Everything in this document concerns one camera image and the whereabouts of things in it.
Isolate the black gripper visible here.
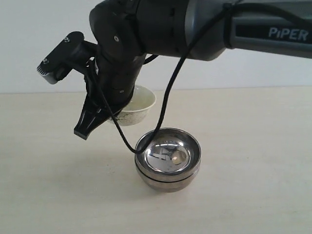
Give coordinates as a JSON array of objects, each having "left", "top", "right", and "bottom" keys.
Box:
[{"left": 74, "top": 52, "right": 144, "bottom": 140}]

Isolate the hammered stainless steel bowl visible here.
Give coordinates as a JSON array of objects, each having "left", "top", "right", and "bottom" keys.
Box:
[{"left": 134, "top": 128, "right": 201, "bottom": 183}]

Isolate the white ceramic patterned bowl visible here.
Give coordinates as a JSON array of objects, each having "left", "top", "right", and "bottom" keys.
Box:
[{"left": 116, "top": 84, "right": 156, "bottom": 126}]

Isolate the smooth stainless steel bowl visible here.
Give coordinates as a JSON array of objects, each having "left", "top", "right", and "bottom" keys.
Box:
[{"left": 136, "top": 168, "right": 200, "bottom": 193}]

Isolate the black cable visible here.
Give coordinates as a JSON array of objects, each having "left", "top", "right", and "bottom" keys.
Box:
[{"left": 84, "top": 0, "right": 242, "bottom": 154}]

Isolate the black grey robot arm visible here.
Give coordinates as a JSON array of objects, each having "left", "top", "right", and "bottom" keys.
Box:
[{"left": 74, "top": 0, "right": 312, "bottom": 139}]

